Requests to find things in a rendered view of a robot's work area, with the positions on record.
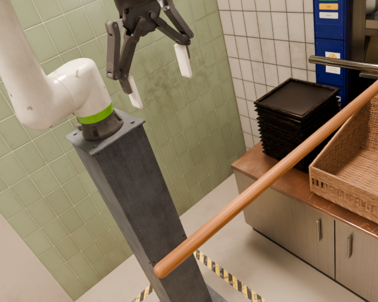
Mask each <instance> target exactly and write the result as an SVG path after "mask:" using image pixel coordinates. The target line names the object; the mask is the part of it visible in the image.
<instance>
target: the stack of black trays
mask: <svg viewBox="0 0 378 302"><path fill-rule="evenodd" d="M340 90H341V88H337V87H332V86H327V85H324V84H318V83H313V82H310V81H305V80H299V79H296V78H289V79H287V80H286V81H284V82H282V83H281V84H280V85H278V86H277V87H275V88H274V89H273V90H271V91H269V92H268V93H266V94H265V95H264V96H262V97H260V98H259V99H258V100H256V101H255V102H253V103H254V105H255V106H254V107H257V108H256V109H255V110H254V111H256V112H257V113H258V114H257V115H258V116H259V117H258V118H256V119H257V120H259V121H258V122H257V123H259V125H258V127H260V129H258V131H260V133H259V134H261V136H260V137H259V138H262V139H261V140H260V141H261V142H263V144H261V146H263V147H262V148H263V149H264V151H262V152H263V153H265V154H266V155H268V156H270V157H272V158H274V159H276V160H278V161H281V160H282V159H283V158H285V157H286V156H287V155H288V154H289V153H290V152H292V151H293V150H294V149H295V148H297V147H298V146H299V145H300V144H301V143H303V142H304V141H305V140H306V139H307V138H308V137H310V136H311V135H312V134H313V133H315V132H316V131H317V130H318V129H319V128H320V127H322V126H323V125H324V124H325V123H326V122H327V121H329V120H330V119H331V118H333V117H334V116H335V115H336V114H337V113H338V112H340V111H341V110H338V109H339V108H340V107H339V106H338V105H339V104H340V103H341V102H340V101H338V100H339V99H340V98H339V97H336V96H337V95H339V93H338V92H339V91H340ZM339 129H340V127H339V128H337V129H336V130H335V131H334V132H333V133H332V134H331V135H329V136H328V137H327V138H326V139H324V140H323V141H322V142H321V143H320V144H319V145H318V146H317V147H315V148H314V149H313V150H312V151H311V152H310V153H309V154H307V155H306V156H305V157H304V158H302V159H301V160H300V161H299V162H298V163H297V164H296V165H295V166H293V168H296V169H298V170H300V171H302V172H304V173H306V172H307V171H309V166H310V164H311V163H312V162H313V161H314V160H315V158H316V157H317V155H318V154H319V153H320V152H321V151H322V150H323V149H324V147H325V146H326V145H327V144H328V142H329V141H330V140H331V139H332V137H333V136H334V135H335V133H337V132H338V130H339Z"/></svg>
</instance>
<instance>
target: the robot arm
mask: <svg viewBox="0 0 378 302"><path fill-rule="evenodd" d="M114 3H115V6H116V8H117V10H118V11H119V19H118V20H114V21H106V22H105V27H106V31H107V65H106V77H107V78H110V79H112V80H119V82H120V85H121V87H122V90H123V92H124V93H126V94H128V95H129V97H130V100H131V103H132V105H133V106H134V107H137V108H139V109H142V108H143V104H142V102H141V99H140V96H139V93H138V91H137V87H136V84H135V82H134V79H133V76H132V75H129V71H130V67H131V63H132V60H133V56H134V51H135V49H136V44H137V43H138V42H139V40H140V37H144V36H145V35H147V34H148V33H149V32H154V31H156V30H155V29H156V28H157V29H158V30H159V31H161V32H162V33H163V34H165V35H167V36H168V37H169V38H170V39H172V40H173V41H174V42H176V43H177V44H175V45H174V47H175V52H176V56H177V58H178V63H179V67H180V70H181V74H182V76H184V77H189V78H192V77H193V75H192V72H191V67H190V62H189V59H190V52H189V49H188V46H189V45H190V44H191V40H190V38H193V37H194V34H193V32H192V30H191V29H190V28H189V26H188V25H187V24H186V22H185V21H184V19H183V18H182V17H181V15H180V14H179V13H178V11H177V10H176V8H175V6H174V4H173V1H172V0H159V1H157V0H114ZM161 10H163V11H164V13H165V15H166V16H167V17H168V18H169V20H170V21H171V22H172V23H173V25H174V26H175V28H176V29H177V30H178V31H179V32H177V31H176V30H175V29H173V28H172V27H171V26H169V25H168V24H167V22H166V21H164V20H163V19H162V18H161V17H159V16H160V11H161ZM122 26H123V27H124V28H125V32H124V37H123V38H124V43H123V45H122V50H121V54H120V48H121V34H120V33H121V32H122V29H121V28H122ZM131 34H133V36H131ZM0 76H1V78H2V81H3V82H4V85H5V87H6V90H7V92H8V95H9V97H10V100H11V103H12V105H13V108H14V111H15V113H16V116H17V118H18V119H19V121H20V122H21V123H22V124H23V125H25V126H26V127H28V128H30V129H33V130H37V131H43V130H47V129H50V128H52V127H54V126H55V125H57V124H58V123H59V122H61V121H62V120H64V119H65V118H66V117H68V116H69V115H70V114H73V115H75V116H76V117H77V121H78V123H77V124H76V128H77V129H78V130H79V131H80V130H82V135H83V137H84V139H85V140H88V141H98V140H102V139H105V138H107V137H109V136H111V135H113V134H115V133H116V132H118V131H119V130H120V129H121V128H122V126H123V124H124V121H123V119H122V117H121V116H120V115H119V114H118V113H117V112H116V111H115V110H114V108H113V105H112V100H111V98H110V96H109V93H108V91H107V89H106V86H105V84H104V81H103V79H102V77H101V75H100V72H99V70H98V68H97V66H96V64H95V62H94V61H93V60H91V59H88V58H80V59H75V60H72V61H69V62H67V63H66V64H64V65H63V66H61V67H59V68H58V69H57V70H55V71H54V72H52V73H50V74H49V75H47V76H46V74H45V72H44V71H43V69H42V67H41V65H40V63H39V61H38V60H37V58H36V56H35V54H34V52H33V50H32V48H31V46H30V44H29V42H28V40H27V38H26V35H25V33H24V31H23V29H22V27H21V25H20V22H19V20H18V18H17V15H16V12H15V10H14V8H13V5H12V3H11V1H10V0H0Z"/></svg>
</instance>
